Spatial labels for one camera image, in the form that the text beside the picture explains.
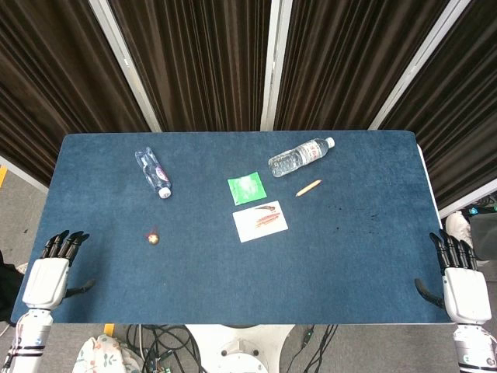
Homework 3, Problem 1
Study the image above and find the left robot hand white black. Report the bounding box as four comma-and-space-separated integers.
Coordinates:
22, 229, 96, 311

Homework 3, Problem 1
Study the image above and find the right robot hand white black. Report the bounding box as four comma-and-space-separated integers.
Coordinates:
414, 228, 493, 326

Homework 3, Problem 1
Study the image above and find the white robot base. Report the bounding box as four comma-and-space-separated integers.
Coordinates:
185, 324, 294, 373

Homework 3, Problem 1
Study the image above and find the white sneaker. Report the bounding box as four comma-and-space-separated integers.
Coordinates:
445, 212, 474, 249

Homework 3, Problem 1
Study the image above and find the floral cloth bag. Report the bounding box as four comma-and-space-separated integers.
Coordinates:
71, 334, 143, 373

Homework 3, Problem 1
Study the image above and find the small clear bottle purple label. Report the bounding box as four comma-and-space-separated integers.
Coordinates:
134, 146, 172, 199

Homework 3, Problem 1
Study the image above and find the brown curtain panel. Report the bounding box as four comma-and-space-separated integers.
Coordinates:
107, 0, 273, 132
0, 0, 151, 188
273, 0, 452, 131
378, 0, 497, 211

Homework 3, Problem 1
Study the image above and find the blue table mat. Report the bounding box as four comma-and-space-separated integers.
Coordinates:
10, 130, 455, 326

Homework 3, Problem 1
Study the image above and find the short wooden pencil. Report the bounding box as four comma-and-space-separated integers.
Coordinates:
295, 179, 323, 198

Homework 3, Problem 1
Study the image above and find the large clear bottle red label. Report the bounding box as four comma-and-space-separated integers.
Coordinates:
267, 136, 336, 178

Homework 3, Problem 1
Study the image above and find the white card red print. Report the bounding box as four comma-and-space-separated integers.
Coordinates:
231, 200, 289, 244

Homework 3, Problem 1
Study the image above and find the green plastic packet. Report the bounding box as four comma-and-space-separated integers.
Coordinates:
227, 171, 266, 207

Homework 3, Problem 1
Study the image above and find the black cable bundle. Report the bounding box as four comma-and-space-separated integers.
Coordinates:
124, 324, 203, 373

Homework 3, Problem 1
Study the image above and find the black cable with green connector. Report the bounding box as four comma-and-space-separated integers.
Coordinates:
285, 324, 339, 373

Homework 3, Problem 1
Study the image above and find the white partition post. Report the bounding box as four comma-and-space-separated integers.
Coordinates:
88, 0, 162, 133
368, 0, 477, 131
259, 0, 294, 131

